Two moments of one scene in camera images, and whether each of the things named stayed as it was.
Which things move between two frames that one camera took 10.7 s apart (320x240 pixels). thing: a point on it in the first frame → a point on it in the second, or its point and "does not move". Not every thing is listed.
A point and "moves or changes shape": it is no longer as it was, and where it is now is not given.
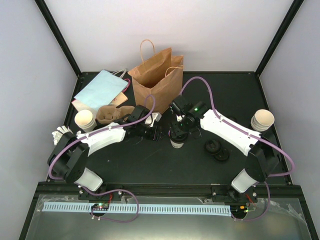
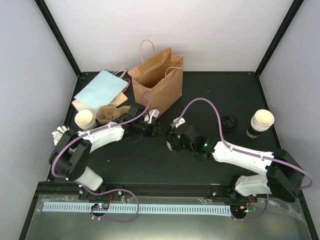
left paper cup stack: (85, 120) does not move
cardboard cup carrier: (120, 98) does not move
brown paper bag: (160, 77) does not move
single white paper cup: (175, 144) moves or changes shape
